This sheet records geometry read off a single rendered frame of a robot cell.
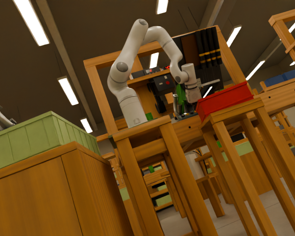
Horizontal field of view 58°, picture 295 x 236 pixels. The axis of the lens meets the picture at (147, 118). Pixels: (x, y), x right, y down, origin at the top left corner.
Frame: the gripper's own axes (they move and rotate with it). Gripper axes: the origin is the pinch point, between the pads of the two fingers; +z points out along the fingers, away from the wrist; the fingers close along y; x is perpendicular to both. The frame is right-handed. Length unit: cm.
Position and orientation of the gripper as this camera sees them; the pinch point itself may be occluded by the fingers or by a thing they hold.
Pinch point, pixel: (195, 107)
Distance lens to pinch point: 194.3
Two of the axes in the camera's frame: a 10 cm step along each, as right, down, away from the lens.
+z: 2.3, 9.2, 3.0
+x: -2.8, -2.4, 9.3
